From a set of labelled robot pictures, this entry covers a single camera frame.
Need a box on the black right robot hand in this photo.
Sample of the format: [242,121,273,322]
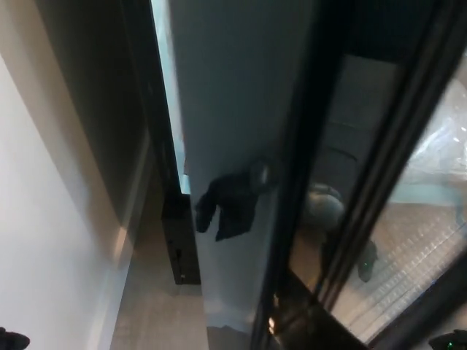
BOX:
[428,328,467,350]

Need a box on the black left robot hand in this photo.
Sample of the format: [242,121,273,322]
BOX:
[0,326,31,350]

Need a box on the glass refrigerator door black frame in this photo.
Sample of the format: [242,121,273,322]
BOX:
[166,0,467,350]

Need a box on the black glass-door display refrigerator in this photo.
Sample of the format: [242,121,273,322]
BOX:
[34,0,202,286]

